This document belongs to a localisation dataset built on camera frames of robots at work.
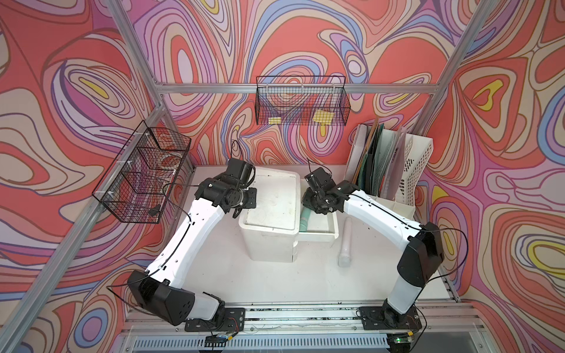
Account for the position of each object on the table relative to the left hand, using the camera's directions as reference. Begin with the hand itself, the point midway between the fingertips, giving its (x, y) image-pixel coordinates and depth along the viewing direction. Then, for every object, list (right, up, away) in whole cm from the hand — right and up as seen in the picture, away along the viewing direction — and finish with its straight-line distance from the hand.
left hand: (251, 198), depth 76 cm
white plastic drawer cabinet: (+8, -9, -8) cm, 14 cm away
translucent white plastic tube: (+35, -24, +8) cm, 43 cm away
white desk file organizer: (+72, +20, +23) cm, 79 cm away
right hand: (+20, -4, +9) cm, 22 cm away
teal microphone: (+18, -8, +1) cm, 20 cm away
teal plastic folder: (+47, +14, +9) cm, 50 cm away
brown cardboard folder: (+43, +17, +7) cm, 47 cm away
